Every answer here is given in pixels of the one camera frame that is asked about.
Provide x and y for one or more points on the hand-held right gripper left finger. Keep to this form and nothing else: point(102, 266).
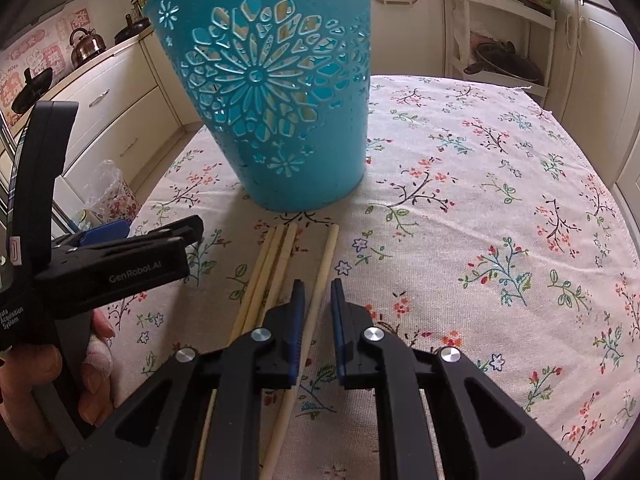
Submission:
point(298, 320)

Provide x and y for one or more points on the teal perforated plastic basket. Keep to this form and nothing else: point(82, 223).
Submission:
point(320, 160)

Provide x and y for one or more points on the dark bowl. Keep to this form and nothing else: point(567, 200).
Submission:
point(505, 62)

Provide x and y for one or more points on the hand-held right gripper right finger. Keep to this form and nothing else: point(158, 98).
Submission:
point(339, 332)

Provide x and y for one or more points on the steel kettle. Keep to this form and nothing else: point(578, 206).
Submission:
point(86, 50)

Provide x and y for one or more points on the floral bin with plastic bag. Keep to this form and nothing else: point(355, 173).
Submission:
point(112, 195)

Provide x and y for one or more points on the white trolley rack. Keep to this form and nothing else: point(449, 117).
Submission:
point(455, 35)

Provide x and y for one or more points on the single wooden chopstick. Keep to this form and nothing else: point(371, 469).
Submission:
point(325, 270)

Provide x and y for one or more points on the floral tablecloth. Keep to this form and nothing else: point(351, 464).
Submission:
point(475, 185)

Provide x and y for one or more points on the black frying pan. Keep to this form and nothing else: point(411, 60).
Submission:
point(131, 30)

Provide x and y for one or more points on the person's left hand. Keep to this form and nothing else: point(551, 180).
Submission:
point(97, 385)

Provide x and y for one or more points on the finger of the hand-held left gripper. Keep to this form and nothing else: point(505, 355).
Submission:
point(165, 232)
point(105, 231)

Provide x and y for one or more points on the bundle of wooden chopsticks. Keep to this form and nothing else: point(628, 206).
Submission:
point(265, 270)

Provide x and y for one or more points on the black wok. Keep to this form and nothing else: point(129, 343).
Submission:
point(32, 92)

